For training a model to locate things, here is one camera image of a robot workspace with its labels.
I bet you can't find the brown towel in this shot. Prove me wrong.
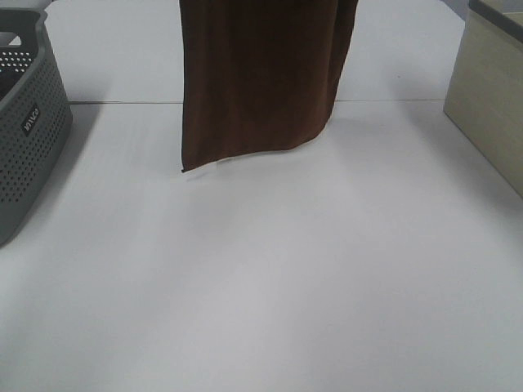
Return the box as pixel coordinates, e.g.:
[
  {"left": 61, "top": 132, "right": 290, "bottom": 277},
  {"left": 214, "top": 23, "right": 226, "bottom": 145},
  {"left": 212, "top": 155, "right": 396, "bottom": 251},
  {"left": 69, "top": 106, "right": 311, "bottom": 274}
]
[{"left": 179, "top": 0, "right": 358, "bottom": 171}]

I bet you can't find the grey perforated plastic basket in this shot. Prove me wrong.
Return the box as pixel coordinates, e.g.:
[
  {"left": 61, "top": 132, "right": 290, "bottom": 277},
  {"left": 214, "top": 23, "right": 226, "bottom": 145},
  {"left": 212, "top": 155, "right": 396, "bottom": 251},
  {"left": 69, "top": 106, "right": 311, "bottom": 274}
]
[{"left": 1, "top": 7, "right": 73, "bottom": 243}]

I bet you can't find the beige storage box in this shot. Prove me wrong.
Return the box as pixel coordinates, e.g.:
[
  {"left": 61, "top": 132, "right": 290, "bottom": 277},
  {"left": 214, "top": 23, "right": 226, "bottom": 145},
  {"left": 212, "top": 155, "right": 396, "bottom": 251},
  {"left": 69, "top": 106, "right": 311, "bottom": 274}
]
[{"left": 444, "top": 1, "right": 522, "bottom": 194}]

